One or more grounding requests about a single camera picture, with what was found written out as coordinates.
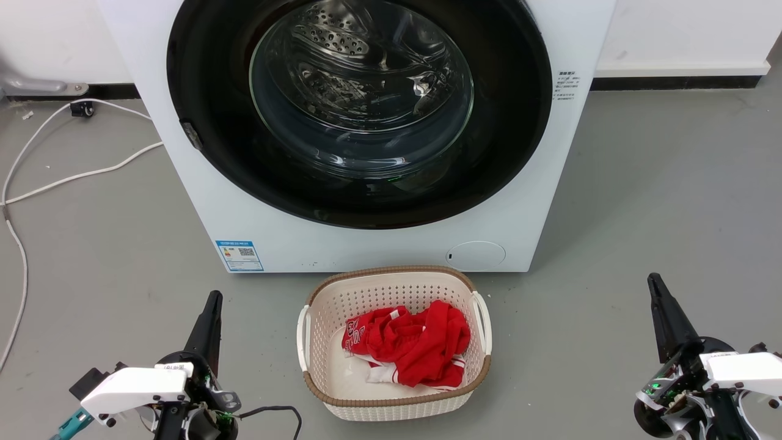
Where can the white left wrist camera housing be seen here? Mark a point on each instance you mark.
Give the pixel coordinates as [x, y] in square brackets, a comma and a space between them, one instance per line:
[134, 388]

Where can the round black glass washer door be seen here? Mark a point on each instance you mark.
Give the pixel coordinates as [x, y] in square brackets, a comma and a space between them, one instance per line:
[208, 91]

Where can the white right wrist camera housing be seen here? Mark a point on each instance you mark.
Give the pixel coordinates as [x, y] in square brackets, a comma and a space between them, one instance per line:
[745, 370]

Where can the blue energy label sticker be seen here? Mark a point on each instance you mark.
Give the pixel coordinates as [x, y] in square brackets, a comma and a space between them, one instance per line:
[239, 255]

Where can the white front-load washing machine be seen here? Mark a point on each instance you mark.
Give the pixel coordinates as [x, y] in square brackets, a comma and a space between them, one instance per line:
[519, 214]

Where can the round white filter cover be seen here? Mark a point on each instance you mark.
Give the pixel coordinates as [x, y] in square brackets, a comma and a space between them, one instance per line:
[476, 255]

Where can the white woven-rim laundry basket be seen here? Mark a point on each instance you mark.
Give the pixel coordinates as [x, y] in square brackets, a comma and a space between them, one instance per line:
[391, 287]

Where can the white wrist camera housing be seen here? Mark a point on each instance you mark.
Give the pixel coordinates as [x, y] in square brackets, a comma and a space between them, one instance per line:
[134, 388]
[745, 370]

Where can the steel perforated washer drum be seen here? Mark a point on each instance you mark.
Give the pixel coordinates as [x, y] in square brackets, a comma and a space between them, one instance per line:
[342, 43]

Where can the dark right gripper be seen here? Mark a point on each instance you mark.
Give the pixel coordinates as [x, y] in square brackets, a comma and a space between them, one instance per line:
[678, 397]

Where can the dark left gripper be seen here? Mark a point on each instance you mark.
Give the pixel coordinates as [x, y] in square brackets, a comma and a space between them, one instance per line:
[211, 421]

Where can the red basketball jersey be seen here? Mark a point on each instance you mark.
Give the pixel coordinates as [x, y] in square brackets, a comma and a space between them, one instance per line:
[421, 348]

